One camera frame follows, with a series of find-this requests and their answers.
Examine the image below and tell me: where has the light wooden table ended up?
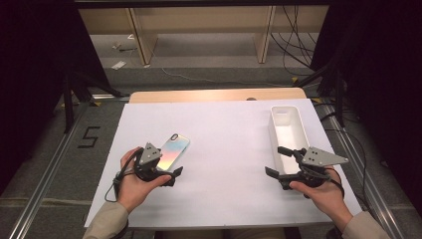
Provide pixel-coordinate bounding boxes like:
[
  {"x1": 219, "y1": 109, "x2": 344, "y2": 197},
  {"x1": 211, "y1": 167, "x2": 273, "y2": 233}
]
[{"x1": 128, "y1": 87, "x2": 308, "y2": 105}]

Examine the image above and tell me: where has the light wooden shelf unit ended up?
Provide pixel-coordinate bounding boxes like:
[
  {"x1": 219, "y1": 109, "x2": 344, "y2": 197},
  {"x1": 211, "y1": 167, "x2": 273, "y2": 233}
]
[{"x1": 78, "y1": 5, "x2": 329, "y2": 67}]

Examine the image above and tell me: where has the left hand-held gripper cable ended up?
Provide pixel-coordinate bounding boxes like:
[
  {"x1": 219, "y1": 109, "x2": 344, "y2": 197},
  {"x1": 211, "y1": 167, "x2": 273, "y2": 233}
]
[{"x1": 104, "y1": 147, "x2": 143, "y2": 203}]

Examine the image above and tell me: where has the black frame bar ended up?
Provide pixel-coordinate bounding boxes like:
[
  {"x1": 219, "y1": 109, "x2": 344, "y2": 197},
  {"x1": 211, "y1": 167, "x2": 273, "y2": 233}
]
[{"x1": 74, "y1": 0, "x2": 332, "y2": 8}]

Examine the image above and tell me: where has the hand-held gripper cable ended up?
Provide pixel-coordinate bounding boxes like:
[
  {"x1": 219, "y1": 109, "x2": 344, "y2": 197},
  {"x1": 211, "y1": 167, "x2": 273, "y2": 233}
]
[
  {"x1": 104, "y1": 147, "x2": 143, "y2": 203},
  {"x1": 324, "y1": 167, "x2": 346, "y2": 200}
]

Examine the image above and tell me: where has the black metal stand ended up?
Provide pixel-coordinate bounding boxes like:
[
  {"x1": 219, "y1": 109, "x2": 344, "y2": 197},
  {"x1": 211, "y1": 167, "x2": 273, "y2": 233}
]
[
  {"x1": 61, "y1": 71, "x2": 125, "y2": 133},
  {"x1": 293, "y1": 63, "x2": 347, "y2": 128}
]

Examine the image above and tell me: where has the thin black floor cable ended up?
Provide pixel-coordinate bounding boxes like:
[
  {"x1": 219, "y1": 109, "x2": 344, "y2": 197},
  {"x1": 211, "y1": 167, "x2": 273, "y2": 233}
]
[{"x1": 319, "y1": 101, "x2": 371, "y2": 213}]

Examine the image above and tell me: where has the white plastic bin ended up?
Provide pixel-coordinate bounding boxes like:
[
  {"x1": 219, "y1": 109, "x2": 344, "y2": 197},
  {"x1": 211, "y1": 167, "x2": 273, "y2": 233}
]
[{"x1": 268, "y1": 105, "x2": 313, "y2": 177}]

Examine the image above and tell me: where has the iridescent phone case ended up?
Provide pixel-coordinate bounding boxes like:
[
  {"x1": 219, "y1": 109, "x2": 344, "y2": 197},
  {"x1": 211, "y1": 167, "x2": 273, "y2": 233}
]
[{"x1": 155, "y1": 132, "x2": 191, "y2": 172}]

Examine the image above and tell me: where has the right hand-held gripper cable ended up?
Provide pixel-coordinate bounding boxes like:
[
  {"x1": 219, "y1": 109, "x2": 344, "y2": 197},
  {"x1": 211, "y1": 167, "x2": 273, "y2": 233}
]
[{"x1": 324, "y1": 167, "x2": 346, "y2": 200}]

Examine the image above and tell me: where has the person's left hand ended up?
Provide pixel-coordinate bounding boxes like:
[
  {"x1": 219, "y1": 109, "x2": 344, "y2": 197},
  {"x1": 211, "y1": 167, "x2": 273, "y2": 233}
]
[{"x1": 116, "y1": 146, "x2": 173, "y2": 213}]

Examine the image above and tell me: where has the bundle of black cables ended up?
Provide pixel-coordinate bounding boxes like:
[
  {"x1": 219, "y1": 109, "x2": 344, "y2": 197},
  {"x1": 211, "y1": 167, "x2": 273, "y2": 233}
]
[{"x1": 270, "y1": 5, "x2": 319, "y2": 78}]

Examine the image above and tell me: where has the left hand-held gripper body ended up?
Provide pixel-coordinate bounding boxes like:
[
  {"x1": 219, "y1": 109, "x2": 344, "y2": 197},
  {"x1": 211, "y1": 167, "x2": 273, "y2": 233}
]
[{"x1": 132, "y1": 142, "x2": 167, "y2": 183}]

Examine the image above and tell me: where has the white foam board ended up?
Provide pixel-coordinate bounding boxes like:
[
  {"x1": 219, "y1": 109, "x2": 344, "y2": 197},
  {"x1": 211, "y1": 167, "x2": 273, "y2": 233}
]
[{"x1": 84, "y1": 98, "x2": 363, "y2": 230}]

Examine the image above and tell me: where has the dark curtain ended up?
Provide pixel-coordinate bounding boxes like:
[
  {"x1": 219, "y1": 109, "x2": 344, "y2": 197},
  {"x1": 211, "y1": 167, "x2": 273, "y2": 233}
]
[
  {"x1": 310, "y1": 0, "x2": 422, "y2": 210},
  {"x1": 0, "y1": 0, "x2": 112, "y2": 197}
]

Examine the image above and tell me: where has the aluminium floor rail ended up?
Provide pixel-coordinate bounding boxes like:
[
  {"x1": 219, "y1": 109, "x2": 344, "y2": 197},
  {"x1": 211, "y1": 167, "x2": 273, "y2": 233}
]
[
  {"x1": 317, "y1": 98, "x2": 407, "y2": 239},
  {"x1": 8, "y1": 94, "x2": 130, "y2": 239}
]

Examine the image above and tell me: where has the person's right hand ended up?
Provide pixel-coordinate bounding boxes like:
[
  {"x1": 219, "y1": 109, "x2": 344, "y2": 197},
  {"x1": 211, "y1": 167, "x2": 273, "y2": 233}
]
[{"x1": 289, "y1": 167, "x2": 354, "y2": 230}]

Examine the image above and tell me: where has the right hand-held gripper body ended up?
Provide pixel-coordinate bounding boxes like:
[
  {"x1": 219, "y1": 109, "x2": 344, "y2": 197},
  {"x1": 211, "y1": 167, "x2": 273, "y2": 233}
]
[{"x1": 278, "y1": 146, "x2": 350, "y2": 191}]

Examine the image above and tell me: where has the white floor cable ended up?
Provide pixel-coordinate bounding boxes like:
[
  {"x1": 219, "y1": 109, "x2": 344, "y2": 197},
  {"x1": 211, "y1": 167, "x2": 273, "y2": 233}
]
[{"x1": 160, "y1": 67, "x2": 295, "y2": 88}]

